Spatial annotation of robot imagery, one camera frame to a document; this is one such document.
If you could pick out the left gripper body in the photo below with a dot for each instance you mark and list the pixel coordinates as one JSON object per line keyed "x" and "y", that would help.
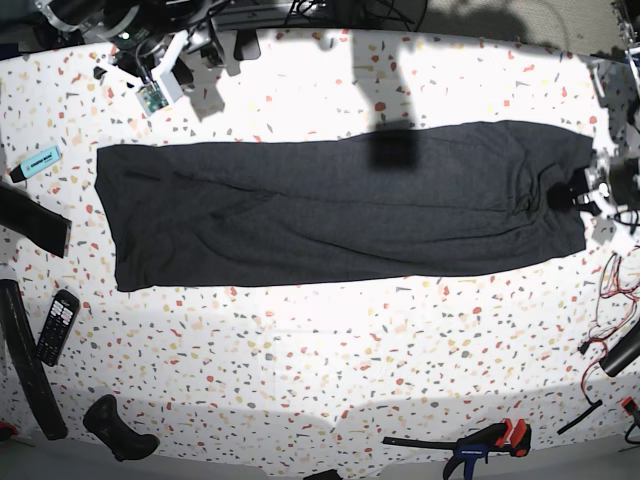
{"x": 598, "y": 186}

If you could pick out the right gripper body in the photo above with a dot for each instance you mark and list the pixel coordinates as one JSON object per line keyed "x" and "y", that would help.
{"x": 152, "y": 61}

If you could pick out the dark grey T-shirt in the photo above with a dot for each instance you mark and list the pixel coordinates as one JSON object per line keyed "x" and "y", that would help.
{"x": 454, "y": 201}

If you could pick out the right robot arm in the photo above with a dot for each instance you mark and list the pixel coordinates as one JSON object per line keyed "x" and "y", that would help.
{"x": 125, "y": 24}

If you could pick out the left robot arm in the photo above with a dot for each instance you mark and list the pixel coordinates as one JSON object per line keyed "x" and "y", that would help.
{"x": 616, "y": 85}

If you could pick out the black cylinder right edge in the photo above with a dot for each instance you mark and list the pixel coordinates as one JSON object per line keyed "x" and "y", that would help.
{"x": 621, "y": 356}

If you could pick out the light blue highlighter marker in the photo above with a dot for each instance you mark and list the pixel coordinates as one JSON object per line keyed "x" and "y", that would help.
{"x": 35, "y": 164}

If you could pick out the small black stick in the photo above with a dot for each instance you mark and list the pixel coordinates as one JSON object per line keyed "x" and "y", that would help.
{"x": 570, "y": 425}

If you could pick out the red clip right edge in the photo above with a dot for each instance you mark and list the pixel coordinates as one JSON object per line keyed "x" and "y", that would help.
{"x": 630, "y": 406}

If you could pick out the black remote control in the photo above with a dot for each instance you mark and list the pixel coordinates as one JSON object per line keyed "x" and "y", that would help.
{"x": 59, "y": 320}

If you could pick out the long black tube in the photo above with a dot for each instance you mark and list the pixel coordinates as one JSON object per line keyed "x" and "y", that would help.
{"x": 22, "y": 350}

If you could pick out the black game controller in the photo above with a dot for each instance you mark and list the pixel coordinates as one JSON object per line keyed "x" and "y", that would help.
{"x": 103, "y": 421}

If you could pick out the red object left edge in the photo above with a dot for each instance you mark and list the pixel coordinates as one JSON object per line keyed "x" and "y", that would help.
{"x": 7, "y": 431}

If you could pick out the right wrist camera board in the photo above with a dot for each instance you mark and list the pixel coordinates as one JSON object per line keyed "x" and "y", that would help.
{"x": 151, "y": 98}

